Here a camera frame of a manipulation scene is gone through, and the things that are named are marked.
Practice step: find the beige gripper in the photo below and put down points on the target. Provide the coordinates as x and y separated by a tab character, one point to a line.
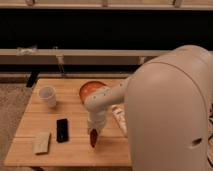
96	121

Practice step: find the dark red pepper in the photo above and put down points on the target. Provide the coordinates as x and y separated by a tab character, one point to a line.
93	137

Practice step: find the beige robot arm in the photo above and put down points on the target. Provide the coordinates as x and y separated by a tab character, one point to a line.
167	104

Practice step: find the white sponge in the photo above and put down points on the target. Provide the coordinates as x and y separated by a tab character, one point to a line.
41	143

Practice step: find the white tube bottle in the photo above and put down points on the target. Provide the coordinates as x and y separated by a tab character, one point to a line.
119	116

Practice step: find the black rectangular block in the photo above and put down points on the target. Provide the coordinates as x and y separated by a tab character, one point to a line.
62	130

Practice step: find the wooden board table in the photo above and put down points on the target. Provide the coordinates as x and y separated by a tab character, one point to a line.
53	131

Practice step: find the white plastic cup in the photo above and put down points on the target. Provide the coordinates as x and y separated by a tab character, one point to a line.
48	95

